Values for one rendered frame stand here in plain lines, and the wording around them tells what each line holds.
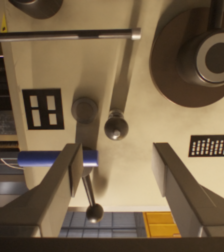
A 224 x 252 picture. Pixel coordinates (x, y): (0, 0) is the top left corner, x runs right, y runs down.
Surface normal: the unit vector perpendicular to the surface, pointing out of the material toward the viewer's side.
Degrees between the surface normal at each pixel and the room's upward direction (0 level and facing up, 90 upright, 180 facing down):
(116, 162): 90
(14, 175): 90
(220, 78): 90
